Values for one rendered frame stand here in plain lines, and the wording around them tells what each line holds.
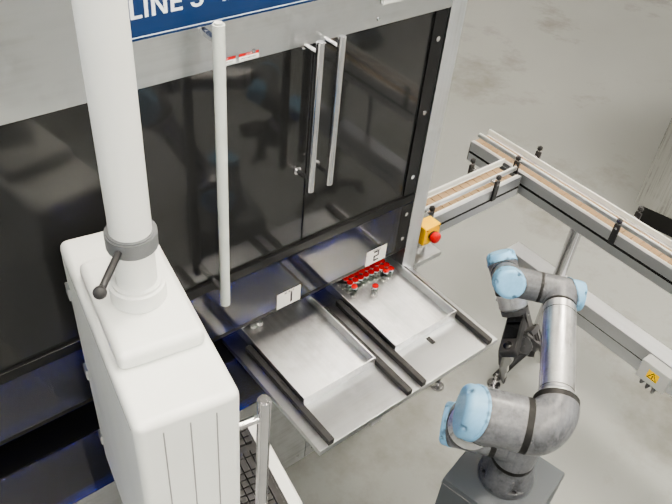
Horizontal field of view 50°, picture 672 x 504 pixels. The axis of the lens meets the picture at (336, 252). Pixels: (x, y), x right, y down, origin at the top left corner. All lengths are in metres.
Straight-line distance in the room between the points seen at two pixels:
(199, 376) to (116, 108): 0.46
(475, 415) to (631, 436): 1.98
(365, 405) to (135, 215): 1.08
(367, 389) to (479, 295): 1.76
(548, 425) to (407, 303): 0.94
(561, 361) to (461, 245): 2.45
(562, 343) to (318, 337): 0.82
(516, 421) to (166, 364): 0.69
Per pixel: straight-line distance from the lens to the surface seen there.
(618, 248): 2.82
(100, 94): 1.05
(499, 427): 1.50
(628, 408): 3.52
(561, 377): 1.61
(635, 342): 3.00
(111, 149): 1.10
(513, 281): 1.74
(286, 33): 1.62
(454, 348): 2.25
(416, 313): 2.32
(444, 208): 2.68
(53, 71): 1.40
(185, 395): 1.21
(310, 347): 2.17
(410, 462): 3.03
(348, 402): 2.05
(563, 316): 1.72
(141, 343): 1.24
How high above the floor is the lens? 2.50
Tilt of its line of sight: 41 degrees down
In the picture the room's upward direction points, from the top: 6 degrees clockwise
